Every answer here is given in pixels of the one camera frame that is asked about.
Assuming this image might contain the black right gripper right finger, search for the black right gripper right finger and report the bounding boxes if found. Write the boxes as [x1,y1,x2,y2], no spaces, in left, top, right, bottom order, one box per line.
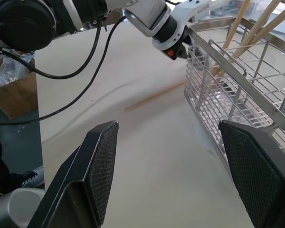
[218,120,285,228]

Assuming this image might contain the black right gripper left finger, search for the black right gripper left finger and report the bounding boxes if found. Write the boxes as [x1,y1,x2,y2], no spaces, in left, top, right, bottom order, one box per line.
[28,120,120,228]

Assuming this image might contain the wooden chopstick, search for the wooden chopstick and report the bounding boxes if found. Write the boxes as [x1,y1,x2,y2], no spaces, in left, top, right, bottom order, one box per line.
[124,81,186,111]
[231,3,285,59]
[212,0,252,77]
[237,0,280,52]

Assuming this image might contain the white sneaker with black laces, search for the white sneaker with black laces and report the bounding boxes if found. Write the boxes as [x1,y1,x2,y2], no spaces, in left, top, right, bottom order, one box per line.
[20,165,45,189]

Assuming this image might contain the person's dark trouser leg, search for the person's dark trouser leg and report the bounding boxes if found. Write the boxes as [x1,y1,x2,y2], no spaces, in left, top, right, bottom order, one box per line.
[0,129,23,193]

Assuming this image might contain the brown cardboard box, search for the brown cardboard box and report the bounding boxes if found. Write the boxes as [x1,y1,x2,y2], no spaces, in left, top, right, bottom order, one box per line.
[0,57,38,120]

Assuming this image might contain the clear plastic bag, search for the clear plastic bag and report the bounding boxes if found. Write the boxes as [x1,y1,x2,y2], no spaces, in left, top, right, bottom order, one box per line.
[0,50,36,90]

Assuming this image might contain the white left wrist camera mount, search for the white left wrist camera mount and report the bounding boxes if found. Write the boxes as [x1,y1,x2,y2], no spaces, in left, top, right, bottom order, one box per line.
[152,0,211,52]

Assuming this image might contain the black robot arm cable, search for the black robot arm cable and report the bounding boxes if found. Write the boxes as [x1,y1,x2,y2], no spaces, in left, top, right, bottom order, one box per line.
[0,22,103,79]
[0,14,128,126]

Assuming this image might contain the metal wire basket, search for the metal wire basket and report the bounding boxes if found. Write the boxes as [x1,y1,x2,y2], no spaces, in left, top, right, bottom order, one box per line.
[183,16,285,168]

